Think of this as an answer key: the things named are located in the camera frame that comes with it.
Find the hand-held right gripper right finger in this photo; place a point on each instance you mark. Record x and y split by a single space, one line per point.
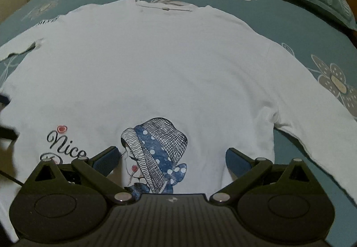
237 162

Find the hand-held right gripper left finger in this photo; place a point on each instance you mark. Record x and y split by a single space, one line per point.
108 159

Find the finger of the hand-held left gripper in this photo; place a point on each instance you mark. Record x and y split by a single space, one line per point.
7 132
4 100

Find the white long-sleeve printed shirt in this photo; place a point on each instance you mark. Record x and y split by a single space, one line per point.
167 68

